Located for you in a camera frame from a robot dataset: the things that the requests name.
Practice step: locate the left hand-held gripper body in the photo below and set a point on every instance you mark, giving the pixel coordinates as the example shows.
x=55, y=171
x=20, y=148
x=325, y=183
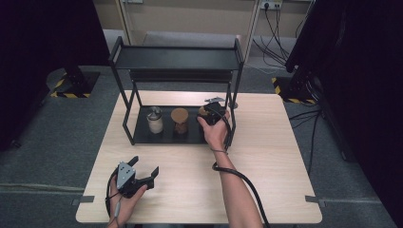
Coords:
x=125, y=174

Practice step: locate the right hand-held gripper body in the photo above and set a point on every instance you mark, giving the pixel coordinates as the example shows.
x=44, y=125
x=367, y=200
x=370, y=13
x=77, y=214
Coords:
x=215, y=110

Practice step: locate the dark-filled jar with wooden lid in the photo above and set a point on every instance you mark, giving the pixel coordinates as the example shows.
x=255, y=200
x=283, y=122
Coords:
x=179, y=115

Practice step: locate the glass jar with silver lid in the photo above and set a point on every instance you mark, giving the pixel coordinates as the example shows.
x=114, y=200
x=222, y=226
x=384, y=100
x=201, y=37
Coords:
x=155, y=123

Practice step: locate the black metal two-tier shelf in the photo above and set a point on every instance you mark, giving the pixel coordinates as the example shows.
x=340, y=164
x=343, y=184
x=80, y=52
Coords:
x=177, y=58

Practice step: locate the person's right hand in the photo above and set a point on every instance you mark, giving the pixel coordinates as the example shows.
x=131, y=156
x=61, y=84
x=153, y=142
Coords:
x=217, y=136

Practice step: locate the person's left hand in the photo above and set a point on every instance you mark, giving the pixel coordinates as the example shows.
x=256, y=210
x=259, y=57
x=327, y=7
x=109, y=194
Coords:
x=124, y=207

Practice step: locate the small metal disc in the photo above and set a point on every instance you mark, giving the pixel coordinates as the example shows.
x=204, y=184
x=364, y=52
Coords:
x=234, y=105

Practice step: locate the thin wrist band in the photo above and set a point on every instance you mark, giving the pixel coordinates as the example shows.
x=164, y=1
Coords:
x=219, y=151

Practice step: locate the grey tape piece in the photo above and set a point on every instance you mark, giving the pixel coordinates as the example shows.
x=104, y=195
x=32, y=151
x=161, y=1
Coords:
x=313, y=200
x=84, y=199

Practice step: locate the black stand base hazard stripes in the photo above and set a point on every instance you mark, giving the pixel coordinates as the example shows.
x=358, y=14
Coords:
x=296, y=90
x=76, y=83

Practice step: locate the black curtain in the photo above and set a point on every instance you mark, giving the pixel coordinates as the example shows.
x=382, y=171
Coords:
x=38, y=63
x=364, y=79

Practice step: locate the white wall socket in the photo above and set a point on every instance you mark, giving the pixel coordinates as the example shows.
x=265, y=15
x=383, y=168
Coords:
x=271, y=3

